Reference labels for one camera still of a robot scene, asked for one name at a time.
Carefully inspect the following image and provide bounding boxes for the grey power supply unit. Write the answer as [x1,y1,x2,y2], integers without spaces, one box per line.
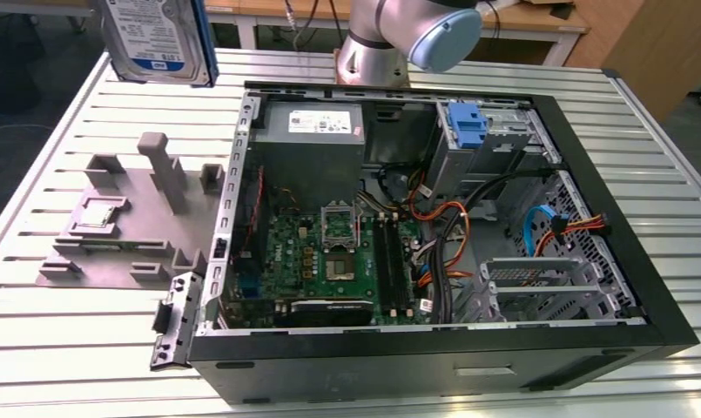
[248,102,367,212]

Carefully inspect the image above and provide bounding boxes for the wooden desk white frame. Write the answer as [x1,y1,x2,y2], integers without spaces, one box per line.
[32,0,257,50]
[249,0,592,67]

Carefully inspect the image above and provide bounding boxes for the black graphics card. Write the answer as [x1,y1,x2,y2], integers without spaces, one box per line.
[272,298,375,328]

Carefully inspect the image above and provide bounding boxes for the CPU socket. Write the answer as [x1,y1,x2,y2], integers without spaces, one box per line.
[323,254,364,283]

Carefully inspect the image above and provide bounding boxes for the blue plastic drive latch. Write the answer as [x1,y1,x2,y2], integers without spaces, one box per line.
[447,102,490,150]

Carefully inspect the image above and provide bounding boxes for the black office chair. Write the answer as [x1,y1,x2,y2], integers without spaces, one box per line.
[0,12,49,117]

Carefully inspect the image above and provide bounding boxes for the orange wire bundle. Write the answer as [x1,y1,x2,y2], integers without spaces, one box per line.
[407,198,472,288]

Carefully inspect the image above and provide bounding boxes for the orange red power wire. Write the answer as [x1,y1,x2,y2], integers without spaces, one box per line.
[534,212,614,259]

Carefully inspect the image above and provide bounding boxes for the grey parts rack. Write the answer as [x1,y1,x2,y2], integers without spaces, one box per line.
[35,132,229,292]

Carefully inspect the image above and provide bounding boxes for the blue data wire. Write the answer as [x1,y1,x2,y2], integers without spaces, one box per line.
[522,203,567,259]

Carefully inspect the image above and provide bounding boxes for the grey metal disk bay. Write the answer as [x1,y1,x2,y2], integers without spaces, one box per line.
[451,255,615,324]

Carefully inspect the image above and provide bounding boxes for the green motherboard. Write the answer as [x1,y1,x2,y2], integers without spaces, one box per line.
[224,204,442,328]

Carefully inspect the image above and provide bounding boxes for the metal socket cover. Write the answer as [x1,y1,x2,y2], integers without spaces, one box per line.
[319,199,363,254]

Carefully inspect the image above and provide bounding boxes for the grey metal drive cage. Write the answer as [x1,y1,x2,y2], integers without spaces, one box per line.
[427,100,562,206]

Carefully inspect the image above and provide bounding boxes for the silver CPU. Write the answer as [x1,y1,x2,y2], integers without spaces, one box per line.
[76,203,119,229]

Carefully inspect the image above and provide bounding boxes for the black RAM slot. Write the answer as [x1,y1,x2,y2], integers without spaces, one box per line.
[374,212,399,318]
[387,212,416,318]

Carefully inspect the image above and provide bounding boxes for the grey card retainer bracket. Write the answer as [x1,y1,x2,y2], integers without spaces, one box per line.
[148,269,207,372]

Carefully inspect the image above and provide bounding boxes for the thin red wire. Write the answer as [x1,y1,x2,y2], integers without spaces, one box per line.
[241,165,268,259]

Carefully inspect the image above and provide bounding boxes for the hard disk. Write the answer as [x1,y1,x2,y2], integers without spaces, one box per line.
[87,0,220,88]

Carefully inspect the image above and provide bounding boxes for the wooden cabinet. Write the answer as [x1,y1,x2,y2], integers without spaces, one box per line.
[567,0,701,125]

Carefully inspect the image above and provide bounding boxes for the black PC case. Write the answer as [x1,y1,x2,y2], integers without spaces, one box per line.
[185,79,701,405]

